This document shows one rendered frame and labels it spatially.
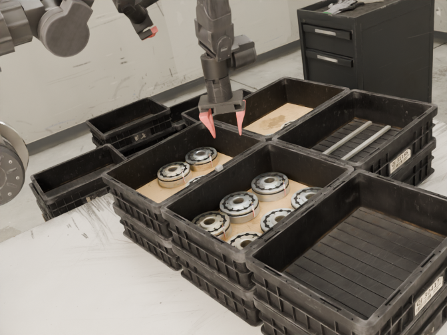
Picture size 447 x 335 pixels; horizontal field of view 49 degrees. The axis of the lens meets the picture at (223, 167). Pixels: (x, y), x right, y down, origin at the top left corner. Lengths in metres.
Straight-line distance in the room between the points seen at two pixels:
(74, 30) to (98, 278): 0.79
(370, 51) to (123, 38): 2.20
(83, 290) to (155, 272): 0.20
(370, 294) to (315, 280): 0.12
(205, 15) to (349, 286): 0.62
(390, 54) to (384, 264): 1.89
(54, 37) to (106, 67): 3.36
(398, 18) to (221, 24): 1.91
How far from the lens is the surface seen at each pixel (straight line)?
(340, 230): 1.21
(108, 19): 4.18
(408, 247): 1.16
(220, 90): 1.12
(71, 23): 0.86
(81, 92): 4.20
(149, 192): 1.49
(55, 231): 1.73
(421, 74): 3.12
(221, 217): 1.26
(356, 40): 2.65
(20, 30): 0.86
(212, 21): 1.03
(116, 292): 1.39
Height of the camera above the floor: 1.58
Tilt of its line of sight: 30 degrees down
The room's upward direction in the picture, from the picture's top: 12 degrees counter-clockwise
